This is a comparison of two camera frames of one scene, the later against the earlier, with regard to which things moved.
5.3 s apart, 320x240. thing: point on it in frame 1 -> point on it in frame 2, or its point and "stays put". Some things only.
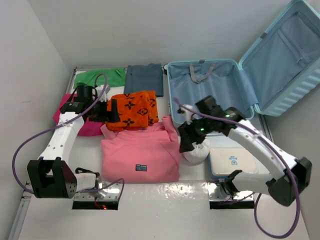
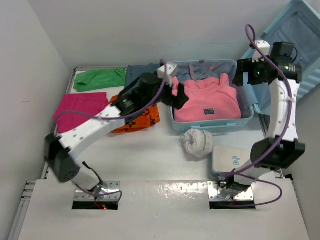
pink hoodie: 148,155 -> 209,99
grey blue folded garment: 142,78 stays put
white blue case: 223,162 stays put
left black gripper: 111,116 -> 177,101
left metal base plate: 111,192 stays put
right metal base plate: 216,193 stays put
